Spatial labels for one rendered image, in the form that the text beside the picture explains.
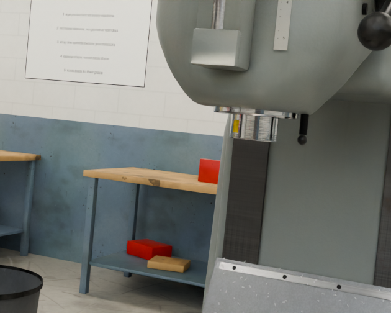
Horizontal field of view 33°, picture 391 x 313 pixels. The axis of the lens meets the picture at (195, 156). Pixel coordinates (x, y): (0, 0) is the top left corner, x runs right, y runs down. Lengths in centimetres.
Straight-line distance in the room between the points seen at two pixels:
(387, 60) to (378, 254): 37
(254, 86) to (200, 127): 465
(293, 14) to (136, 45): 497
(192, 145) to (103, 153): 81
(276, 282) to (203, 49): 57
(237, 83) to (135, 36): 497
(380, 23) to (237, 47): 11
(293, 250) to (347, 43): 51
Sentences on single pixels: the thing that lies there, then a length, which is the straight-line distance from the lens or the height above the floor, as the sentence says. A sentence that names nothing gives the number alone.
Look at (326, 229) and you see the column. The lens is 104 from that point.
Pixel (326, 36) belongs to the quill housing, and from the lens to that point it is 58.
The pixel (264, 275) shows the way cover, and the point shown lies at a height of 106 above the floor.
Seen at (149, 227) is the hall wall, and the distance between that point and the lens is 544.
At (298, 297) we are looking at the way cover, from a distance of 104.
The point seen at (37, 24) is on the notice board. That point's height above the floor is 201.
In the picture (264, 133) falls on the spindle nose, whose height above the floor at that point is 129.
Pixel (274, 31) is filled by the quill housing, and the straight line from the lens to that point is 58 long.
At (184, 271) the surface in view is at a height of 24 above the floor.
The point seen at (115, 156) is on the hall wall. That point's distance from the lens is 555.
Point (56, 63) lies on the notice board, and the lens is 591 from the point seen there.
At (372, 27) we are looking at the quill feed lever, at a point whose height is 138.
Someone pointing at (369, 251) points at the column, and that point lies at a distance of 103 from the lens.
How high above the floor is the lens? 129
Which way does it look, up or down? 3 degrees down
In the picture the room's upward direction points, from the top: 5 degrees clockwise
